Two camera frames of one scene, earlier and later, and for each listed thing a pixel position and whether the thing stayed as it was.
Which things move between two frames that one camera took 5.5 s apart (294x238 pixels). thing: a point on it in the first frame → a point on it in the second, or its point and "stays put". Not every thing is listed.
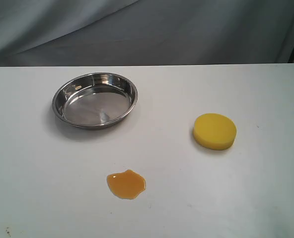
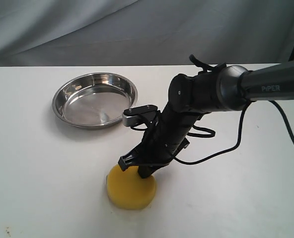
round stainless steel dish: [93, 100] stays put
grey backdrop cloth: [45, 32] stays put
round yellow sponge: [214, 131] → [128, 190]
